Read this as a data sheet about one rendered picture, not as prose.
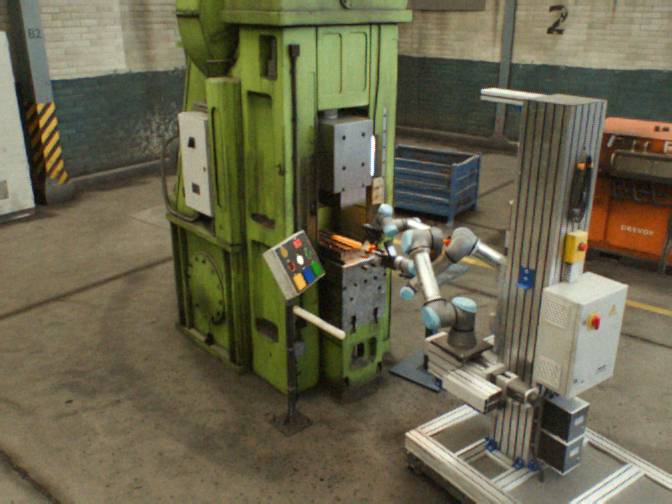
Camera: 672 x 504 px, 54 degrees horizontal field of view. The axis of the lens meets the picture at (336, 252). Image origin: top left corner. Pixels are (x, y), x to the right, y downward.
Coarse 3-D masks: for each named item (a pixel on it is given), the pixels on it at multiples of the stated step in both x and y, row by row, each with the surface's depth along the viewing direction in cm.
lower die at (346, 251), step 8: (328, 232) 434; (320, 240) 425; (328, 240) 422; (336, 240) 420; (352, 240) 422; (320, 248) 419; (336, 248) 411; (344, 248) 409; (352, 248) 410; (336, 256) 408; (344, 256) 407; (352, 256) 412; (360, 256) 416
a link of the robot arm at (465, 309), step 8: (456, 304) 321; (464, 304) 320; (472, 304) 321; (456, 312) 319; (464, 312) 320; (472, 312) 321; (456, 320) 320; (464, 320) 321; (472, 320) 323; (456, 328) 325; (464, 328) 323; (472, 328) 325
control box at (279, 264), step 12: (288, 240) 361; (300, 240) 370; (276, 252) 349; (288, 252) 357; (300, 252) 366; (312, 252) 376; (276, 264) 350; (288, 264) 353; (300, 264) 362; (276, 276) 353; (288, 276) 350; (288, 288) 352
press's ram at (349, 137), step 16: (320, 128) 383; (336, 128) 375; (352, 128) 383; (368, 128) 391; (320, 144) 387; (336, 144) 378; (352, 144) 386; (368, 144) 394; (320, 160) 390; (336, 160) 381; (352, 160) 389; (368, 160) 398; (320, 176) 394; (336, 176) 385; (352, 176) 393; (368, 176) 402; (336, 192) 388
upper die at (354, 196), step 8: (320, 192) 406; (328, 192) 400; (344, 192) 392; (352, 192) 397; (360, 192) 401; (328, 200) 401; (336, 200) 395; (344, 200) 394; (352, 200) 398; (360, 200) 403
